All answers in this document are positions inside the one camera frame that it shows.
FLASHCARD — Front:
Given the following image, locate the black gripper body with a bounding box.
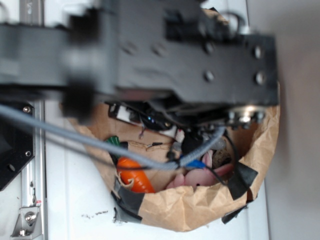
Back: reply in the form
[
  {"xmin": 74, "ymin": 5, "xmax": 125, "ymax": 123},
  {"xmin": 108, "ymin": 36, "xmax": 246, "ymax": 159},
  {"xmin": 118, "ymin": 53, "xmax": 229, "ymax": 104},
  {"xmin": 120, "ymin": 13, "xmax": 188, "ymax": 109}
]
[{"xmin": 106, "ymin": 0, "xmax": 279, "ymax": 128}]

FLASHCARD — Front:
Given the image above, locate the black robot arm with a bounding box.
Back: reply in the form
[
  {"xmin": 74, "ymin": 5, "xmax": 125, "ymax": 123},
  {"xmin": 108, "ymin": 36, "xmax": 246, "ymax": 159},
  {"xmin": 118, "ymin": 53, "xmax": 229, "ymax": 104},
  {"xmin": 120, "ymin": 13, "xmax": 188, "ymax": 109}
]
[{"xmin": 0, "ymin": 0, "xmax": 279, "ymax": 130}]

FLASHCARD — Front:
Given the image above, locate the dark brown fuzzy ball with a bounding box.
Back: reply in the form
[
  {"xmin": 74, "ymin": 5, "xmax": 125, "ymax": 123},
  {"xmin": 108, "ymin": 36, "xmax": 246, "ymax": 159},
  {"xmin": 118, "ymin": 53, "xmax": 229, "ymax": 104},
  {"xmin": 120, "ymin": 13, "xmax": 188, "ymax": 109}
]
[{"xmin": 212, "ymin": 149, "xmax": 232, "ymax": 169}]

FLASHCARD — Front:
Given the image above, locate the brown paper bag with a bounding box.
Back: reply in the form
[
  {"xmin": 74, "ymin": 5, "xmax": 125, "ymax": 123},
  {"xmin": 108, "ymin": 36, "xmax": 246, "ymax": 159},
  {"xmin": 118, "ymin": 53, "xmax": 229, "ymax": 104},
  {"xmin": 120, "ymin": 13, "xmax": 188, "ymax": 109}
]
[{"xmin": 62, "ymin": 101, "xmax": 280, "ymax": 232}]

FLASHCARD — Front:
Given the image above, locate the pink plush bunny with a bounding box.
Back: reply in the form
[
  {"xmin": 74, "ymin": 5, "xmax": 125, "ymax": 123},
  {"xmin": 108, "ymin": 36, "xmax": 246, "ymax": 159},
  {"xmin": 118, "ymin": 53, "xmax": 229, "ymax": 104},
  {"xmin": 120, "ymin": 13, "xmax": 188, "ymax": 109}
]
[{"xmin": 166, "ymin": 150, "xmax": 234, "ymax": 189}]

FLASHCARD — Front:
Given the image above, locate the orange plastic carrot toy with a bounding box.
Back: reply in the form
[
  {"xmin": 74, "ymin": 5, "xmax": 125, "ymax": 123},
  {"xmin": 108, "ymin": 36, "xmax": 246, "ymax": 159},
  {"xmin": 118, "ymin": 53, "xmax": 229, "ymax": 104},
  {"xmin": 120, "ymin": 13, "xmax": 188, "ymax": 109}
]
[{"xmin": 104, "ymin": 135, "xmax": 156, "ymax": 194}]

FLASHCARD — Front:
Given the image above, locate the grey braided cable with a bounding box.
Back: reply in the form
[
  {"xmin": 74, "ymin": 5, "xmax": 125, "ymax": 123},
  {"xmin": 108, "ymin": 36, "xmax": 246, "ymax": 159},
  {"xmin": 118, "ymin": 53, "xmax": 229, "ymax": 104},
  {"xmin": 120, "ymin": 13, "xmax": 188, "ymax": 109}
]
[{"xmin": 0, "ymin": 103, "xmax": 227, "ymax": 171}]

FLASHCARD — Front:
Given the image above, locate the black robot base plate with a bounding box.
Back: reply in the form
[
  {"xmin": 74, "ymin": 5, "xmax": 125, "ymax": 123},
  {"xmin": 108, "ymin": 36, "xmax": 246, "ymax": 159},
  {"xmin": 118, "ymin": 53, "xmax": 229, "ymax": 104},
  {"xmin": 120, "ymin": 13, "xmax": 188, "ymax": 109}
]
[{"xmin": 0, "ymin": 116, "xmax": 35, "ymax": 191}]

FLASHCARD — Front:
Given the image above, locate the aluminium extrusion rail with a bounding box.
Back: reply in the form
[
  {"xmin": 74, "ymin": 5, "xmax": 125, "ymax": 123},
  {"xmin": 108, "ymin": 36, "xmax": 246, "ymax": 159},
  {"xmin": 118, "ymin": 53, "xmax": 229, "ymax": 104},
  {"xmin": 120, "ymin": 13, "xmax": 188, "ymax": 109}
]
[{"xmin": 18, "ymin": 0, "xmax": 48, "ymax": 240}]

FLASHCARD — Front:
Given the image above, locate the metal corner bracket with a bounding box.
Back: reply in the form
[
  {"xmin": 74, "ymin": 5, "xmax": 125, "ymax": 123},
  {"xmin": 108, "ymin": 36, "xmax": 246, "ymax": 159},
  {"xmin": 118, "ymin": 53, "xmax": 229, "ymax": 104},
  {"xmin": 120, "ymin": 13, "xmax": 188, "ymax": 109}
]
[{"xmin": 10, "ymin": 206, "xmax": 43, "ymax": 240}]

